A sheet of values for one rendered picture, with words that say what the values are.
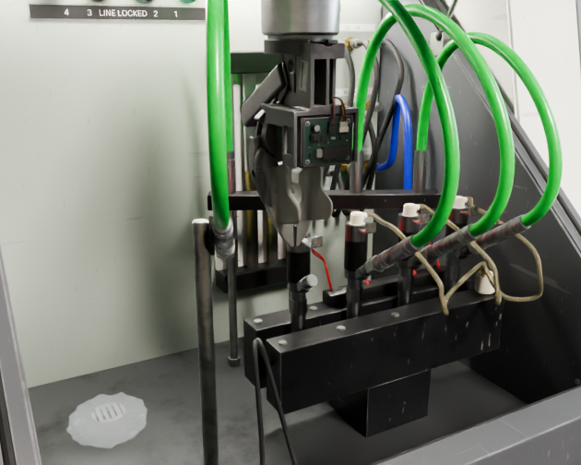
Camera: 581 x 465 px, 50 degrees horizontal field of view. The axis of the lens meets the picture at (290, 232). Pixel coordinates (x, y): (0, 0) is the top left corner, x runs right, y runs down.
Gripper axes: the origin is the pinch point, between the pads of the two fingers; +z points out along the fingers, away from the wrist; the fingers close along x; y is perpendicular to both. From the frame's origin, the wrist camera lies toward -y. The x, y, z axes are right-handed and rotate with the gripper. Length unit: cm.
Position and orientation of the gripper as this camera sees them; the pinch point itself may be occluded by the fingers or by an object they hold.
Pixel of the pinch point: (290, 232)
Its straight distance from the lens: 68.1
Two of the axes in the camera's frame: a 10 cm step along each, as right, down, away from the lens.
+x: 8.8, -1.4, 4.6
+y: 4.8, 2.6, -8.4
